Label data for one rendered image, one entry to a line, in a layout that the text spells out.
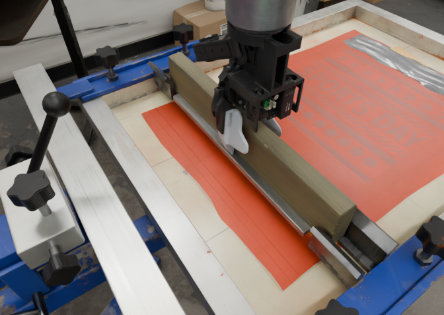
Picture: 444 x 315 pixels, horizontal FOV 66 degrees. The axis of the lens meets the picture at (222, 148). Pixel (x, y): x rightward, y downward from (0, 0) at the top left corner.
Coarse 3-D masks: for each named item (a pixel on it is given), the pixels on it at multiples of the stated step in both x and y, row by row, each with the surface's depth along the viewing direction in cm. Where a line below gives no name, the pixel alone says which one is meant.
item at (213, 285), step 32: (352, 0) 94; (416, 32) 82; (224, 64) 77; (128, 96) 68; (96, 128) 59; (128, 160) 53; (160, 192) 49; (160, 224) 45; (192, 256) 42; (192, 288) 43; (224, 288) 39
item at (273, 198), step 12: (180, 96) 63; (192, 108) 61; (192, 120) 60; (204, 120) 59; (204, 132) 58; (216, 132) 57; (216, 144) 56; (228, 156) 53; (240, 168) 51; (252, 180) 50; (264, 192) 48; (276, 204) 47; (288, 216) 45; (300, 228) 44
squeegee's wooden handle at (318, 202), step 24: (192, 72) 57; (192, 96) 59; (264, 144) 46; (264, 168) 48; (288, 168) 43; (312, 168) 43; (288, 192) 45; (312, 192) 41; (336, 192) 40; (312, 216) 43; (336, 216) 38; (336, 240) 43
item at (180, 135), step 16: (352, 32) 89; (320, 48) 83; (336, 48) 83; (352, 48) 83; (288, 64) 78; (304, 64) 78; (144, 112) 66; (160, 112) 66; (176, 112) 66; (160, 128) 63; (176, 128) 63; (192, 128) 63; (288, 128) 63; (176, 144) 60; (192, 144) 60; (208, 144) 60; (192, 160) 58; (208, 160) 58; (224, 160) 58; (192, 176) 55; (208, 176) 55
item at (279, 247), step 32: (320, 160) 58; (416, 160) 58; (224, 192) 53; (256, 192) 53; (352, 192) 53; (384, 192) 53; (256, 224) 49; (288, 224) 49; (256, 256) 46; (288, 256) 46
